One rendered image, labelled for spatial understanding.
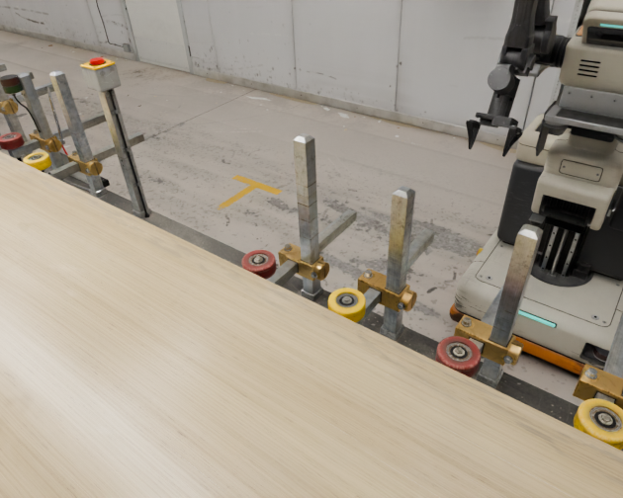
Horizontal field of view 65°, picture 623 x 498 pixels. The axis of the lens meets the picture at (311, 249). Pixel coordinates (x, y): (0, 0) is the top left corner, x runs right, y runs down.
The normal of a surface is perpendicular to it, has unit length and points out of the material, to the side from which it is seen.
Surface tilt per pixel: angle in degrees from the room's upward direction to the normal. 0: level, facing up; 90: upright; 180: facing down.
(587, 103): 90
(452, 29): 90
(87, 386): 0
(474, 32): 90
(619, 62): 98
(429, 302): 0
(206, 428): 0
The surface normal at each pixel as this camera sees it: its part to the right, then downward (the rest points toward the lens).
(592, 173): -0.58, 0.62
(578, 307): -0.04, -0.79
